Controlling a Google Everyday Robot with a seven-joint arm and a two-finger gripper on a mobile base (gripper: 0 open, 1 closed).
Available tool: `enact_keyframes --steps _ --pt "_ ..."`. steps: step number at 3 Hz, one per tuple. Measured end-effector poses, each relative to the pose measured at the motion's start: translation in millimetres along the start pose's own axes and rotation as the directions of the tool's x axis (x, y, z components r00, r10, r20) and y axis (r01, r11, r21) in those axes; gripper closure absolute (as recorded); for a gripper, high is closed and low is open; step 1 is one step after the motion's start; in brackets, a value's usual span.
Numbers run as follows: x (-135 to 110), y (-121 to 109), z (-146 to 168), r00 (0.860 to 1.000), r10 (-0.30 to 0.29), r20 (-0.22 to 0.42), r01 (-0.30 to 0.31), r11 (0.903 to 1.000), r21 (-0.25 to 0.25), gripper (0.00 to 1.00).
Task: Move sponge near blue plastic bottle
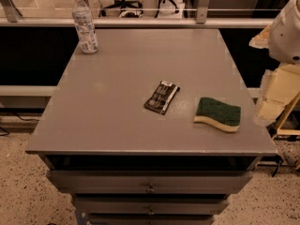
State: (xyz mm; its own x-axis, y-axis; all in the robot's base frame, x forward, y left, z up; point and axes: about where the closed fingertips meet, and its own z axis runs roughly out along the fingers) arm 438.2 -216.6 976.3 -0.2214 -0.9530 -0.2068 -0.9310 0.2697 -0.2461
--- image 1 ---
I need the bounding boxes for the grey drawer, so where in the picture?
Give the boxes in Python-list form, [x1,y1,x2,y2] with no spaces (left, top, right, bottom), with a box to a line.
[46,171,252,195]
[74,195,229,216]
[88,214,214,225]

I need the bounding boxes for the black snack packet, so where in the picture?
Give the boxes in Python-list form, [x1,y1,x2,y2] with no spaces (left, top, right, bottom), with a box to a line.
[143,81,180,115]

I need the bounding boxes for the grey metal railing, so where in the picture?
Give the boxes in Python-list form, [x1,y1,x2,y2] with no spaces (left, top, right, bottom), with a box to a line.
[0,0,276,28]

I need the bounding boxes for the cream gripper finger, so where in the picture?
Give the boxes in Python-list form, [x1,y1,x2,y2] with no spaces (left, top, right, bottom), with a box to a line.
[254,64,300,122]
[248,25,271,49]

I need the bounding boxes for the grey drawer cabinet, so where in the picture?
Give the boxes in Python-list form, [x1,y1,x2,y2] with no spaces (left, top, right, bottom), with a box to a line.
[25,27,278,225]

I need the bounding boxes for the yellow wooden stand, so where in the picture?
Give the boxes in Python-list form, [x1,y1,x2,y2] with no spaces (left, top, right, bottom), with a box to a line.
[272,92,300,139]

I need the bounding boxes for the clear plastic water bottle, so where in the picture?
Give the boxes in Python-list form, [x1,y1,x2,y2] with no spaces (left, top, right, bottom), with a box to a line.
[72,0,98,53]

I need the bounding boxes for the top grey drawer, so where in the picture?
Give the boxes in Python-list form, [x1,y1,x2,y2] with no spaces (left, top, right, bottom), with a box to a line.
[46,171,252,195]

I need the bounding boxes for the green and yellow sponge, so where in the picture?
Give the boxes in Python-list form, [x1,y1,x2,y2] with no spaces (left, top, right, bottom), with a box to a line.
[194,97,241,133]

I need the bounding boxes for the bottom grey drawer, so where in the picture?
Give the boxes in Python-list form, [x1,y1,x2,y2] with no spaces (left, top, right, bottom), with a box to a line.
[88,214,214,225]

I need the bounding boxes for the middle grey drawer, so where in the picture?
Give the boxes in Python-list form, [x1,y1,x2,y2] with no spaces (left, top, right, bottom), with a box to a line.
[74,195,229,216]

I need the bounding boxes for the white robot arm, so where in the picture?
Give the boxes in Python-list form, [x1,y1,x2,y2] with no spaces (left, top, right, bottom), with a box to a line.
[248,0,300,126]

